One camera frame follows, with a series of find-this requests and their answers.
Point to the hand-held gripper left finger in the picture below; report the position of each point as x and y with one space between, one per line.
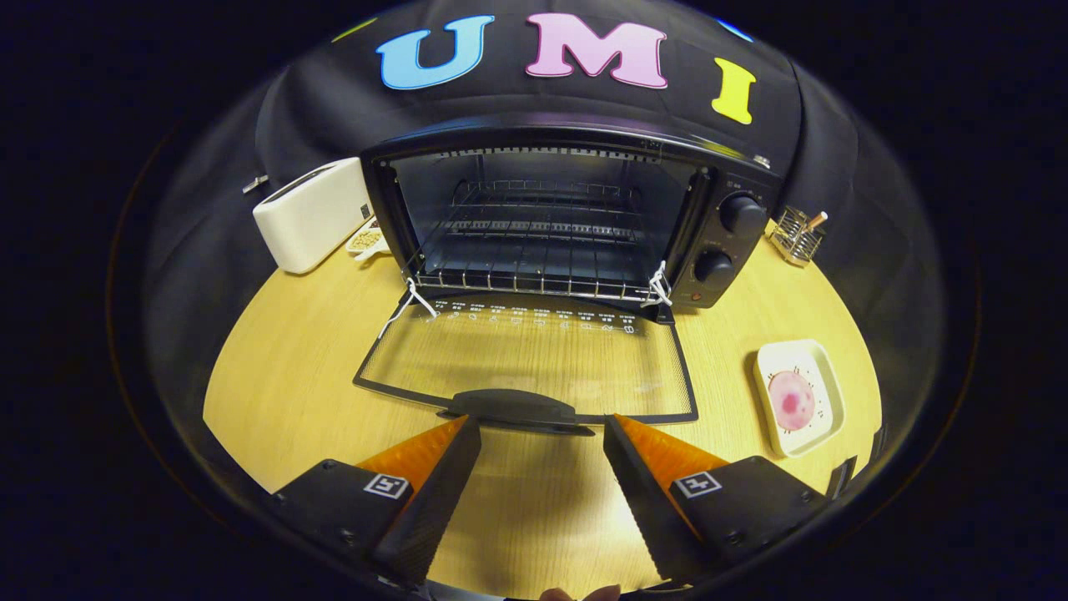
438 501

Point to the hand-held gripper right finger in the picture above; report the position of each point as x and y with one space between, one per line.
642 501

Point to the pink meat slice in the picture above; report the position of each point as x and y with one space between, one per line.
791 401

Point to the cream square plate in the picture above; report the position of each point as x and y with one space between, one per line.
826 367

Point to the black toaster oven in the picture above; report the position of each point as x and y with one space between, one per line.
734 250

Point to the white toaster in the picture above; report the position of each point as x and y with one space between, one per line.
309 217

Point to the small white dish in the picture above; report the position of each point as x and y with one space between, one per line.
365 240

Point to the silver cloth clip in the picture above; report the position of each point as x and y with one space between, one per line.
255 184

